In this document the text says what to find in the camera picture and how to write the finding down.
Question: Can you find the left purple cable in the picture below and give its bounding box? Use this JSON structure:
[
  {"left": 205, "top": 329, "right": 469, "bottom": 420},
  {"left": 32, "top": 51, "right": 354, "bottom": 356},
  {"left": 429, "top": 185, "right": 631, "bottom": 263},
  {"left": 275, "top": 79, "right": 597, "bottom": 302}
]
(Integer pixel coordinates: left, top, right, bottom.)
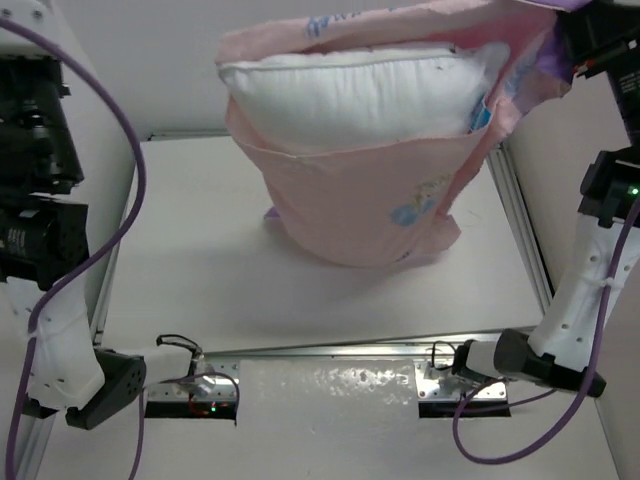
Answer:
[{"left": 0, "top": 18, "right": 241, "bottom": 480}]

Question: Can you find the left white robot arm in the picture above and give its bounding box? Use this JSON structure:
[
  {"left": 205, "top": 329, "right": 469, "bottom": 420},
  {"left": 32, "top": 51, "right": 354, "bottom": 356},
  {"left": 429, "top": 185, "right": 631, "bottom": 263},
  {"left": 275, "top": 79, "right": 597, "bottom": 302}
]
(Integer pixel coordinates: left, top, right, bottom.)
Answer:
[{"left": 1, "top": 56, "right": 201, "bottom": 430}]

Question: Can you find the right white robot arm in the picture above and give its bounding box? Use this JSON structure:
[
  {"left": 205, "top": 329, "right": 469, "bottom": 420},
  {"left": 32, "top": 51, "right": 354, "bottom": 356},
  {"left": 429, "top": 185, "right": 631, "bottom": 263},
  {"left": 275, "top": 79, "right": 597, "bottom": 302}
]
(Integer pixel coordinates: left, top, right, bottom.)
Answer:
[{"left": 450, "top": 1, "right": 639, "bottom": 398}]

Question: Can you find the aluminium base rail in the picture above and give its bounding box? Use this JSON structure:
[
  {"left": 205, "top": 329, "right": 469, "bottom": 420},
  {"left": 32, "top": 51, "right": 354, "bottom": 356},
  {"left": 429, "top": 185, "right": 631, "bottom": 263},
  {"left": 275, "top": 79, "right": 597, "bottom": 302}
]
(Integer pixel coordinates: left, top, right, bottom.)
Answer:
[{"left": 149, "top": 339, "right": 511, "bottom": 404}]

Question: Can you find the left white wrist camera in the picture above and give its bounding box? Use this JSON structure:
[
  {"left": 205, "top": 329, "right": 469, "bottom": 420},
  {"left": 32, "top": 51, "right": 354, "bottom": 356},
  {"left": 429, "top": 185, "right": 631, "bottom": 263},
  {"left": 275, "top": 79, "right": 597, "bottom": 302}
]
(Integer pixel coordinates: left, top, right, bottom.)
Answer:
[{"left": 1, "top": 0, "right": 59, "bottom": 58}]

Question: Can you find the white pillow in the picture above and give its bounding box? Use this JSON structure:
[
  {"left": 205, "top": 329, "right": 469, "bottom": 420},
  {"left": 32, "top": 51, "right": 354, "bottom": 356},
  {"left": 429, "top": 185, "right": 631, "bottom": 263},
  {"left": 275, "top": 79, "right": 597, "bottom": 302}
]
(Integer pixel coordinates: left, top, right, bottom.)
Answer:
[{"left": 219, "top": 42, "right": 510, "bottom": 154}]

